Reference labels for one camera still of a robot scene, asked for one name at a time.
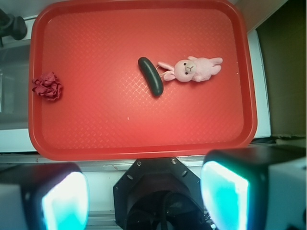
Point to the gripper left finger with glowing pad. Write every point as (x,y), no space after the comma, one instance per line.
(44,197)

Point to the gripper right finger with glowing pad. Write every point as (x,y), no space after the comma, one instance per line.
(256,188)

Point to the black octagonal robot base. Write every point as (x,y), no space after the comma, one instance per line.
(159,194)

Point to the pink plush bunny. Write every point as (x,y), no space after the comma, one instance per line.
(192,69)

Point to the crumpled red paper ball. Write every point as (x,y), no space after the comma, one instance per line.
(47,86)

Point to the dark green cucumber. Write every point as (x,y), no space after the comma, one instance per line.
(151,75)

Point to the black clamp knob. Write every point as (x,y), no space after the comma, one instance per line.
(12,26)

